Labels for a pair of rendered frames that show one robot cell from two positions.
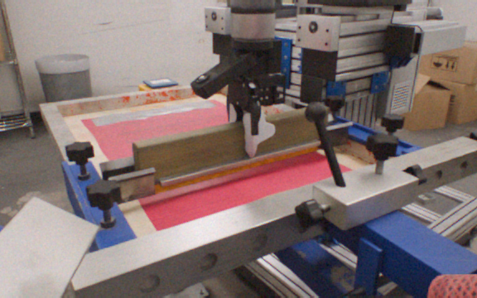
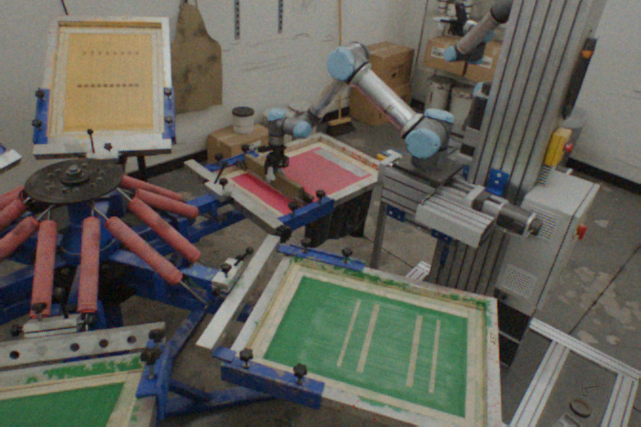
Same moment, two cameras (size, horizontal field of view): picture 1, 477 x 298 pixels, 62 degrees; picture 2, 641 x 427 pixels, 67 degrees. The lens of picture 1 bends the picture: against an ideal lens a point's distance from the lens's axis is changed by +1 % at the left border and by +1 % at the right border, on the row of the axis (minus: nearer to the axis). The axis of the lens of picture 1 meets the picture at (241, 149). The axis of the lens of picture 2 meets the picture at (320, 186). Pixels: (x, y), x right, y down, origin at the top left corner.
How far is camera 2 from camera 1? 2.19 m
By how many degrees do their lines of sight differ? 66
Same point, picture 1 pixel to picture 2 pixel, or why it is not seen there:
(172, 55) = not seen: outside the picture
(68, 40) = (591, 95)
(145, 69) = not seen: outside the picture
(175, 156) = (252, 164)
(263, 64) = (276, 152)
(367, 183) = (216, 187)
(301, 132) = (288, 189)
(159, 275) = (193, 172)
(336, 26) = (382, 168)
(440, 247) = (197, 202)
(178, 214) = (239, 180)
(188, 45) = not seen: outside the picture
